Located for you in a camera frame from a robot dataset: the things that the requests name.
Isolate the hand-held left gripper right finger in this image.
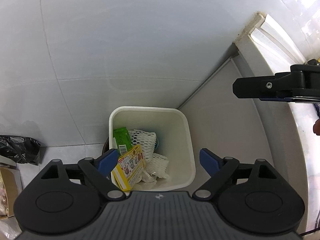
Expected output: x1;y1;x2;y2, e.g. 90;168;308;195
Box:
192;148;278;200

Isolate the white plastic bin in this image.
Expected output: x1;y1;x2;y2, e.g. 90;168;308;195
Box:
109;107;196;192

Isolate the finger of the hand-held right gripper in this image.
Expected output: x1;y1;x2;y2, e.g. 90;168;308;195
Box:
232;71;307;98
260;90;320;103

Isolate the black plastic bag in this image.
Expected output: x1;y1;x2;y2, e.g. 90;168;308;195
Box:
0;135;41;166

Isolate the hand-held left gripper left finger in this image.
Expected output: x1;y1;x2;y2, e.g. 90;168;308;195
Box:
40;148;125;200

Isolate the white foam fruit net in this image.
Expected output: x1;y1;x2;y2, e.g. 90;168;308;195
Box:
145;154;170;180
129;129;157;163

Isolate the white backsplash trim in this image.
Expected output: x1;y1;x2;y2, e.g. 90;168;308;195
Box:
234;11;320;67

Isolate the yellow cardboard food box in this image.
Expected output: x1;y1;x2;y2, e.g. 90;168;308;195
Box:
111;144;147;191

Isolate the green snack packet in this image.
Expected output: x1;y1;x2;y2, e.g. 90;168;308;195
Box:
113;127;132;156

